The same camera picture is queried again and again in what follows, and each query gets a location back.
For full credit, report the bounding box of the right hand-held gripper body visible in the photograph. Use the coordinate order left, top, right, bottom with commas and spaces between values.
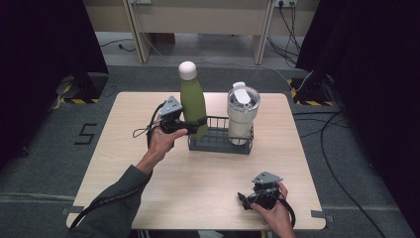
251, 171, 285, 210

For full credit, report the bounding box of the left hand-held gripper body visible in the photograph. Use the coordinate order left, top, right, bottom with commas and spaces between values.
157, 95, 186, 135

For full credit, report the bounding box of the green bottle with white cap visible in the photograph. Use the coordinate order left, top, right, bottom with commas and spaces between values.
177, 60, 209, 139

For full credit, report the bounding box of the dark wire basket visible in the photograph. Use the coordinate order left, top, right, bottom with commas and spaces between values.
187, 115, 255, 156

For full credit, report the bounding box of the white tumbler with clear lid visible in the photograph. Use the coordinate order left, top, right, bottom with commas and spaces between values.
226, 81, 262, 146

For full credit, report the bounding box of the person's right hand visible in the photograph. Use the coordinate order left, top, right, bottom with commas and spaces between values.
249, 180, 295, 230

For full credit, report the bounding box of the person's left hand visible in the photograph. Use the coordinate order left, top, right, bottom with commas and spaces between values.
146, 126, 189, 164

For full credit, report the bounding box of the grey tape strip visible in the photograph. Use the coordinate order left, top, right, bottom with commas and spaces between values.
310, 209, 335, 224
60, 205, 85, 216

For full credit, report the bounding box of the stand base with striped tape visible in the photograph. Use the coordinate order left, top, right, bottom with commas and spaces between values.
286, 76, 335, 107
58, 72, 110, 105

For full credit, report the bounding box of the beige background desk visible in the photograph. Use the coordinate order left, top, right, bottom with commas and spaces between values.
82, 0, 321, 66

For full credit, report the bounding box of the black curtain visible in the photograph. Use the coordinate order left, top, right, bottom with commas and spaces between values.
0, 0, 110, 168
295, 0, 420, 236

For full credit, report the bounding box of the right hand-held gripper black cable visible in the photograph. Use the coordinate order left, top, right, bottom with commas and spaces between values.
276, 192, 297, 228

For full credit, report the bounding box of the hand-held gripper black cable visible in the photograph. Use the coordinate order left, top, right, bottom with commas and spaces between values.
68, 101, 166, 230
276, 192, 297, 228

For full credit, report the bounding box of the thin grey wire loop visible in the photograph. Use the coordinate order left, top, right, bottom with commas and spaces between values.
132, 126, 154, 139

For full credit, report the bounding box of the long black floor cable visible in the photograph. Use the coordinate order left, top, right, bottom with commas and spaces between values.
291, 110, 388, 238

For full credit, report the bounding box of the short black floor cable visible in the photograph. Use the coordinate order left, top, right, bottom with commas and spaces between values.
99, 38, 137, 54

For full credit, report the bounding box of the left hand-held gripper black cable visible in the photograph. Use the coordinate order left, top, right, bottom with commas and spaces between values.
68, 101, 166, 230

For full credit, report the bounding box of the bundle of black hanging cables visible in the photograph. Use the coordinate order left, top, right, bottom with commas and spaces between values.
266, 1, 303, 67

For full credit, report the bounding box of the white wall socket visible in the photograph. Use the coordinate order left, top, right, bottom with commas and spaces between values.
273, 0, 298, 8

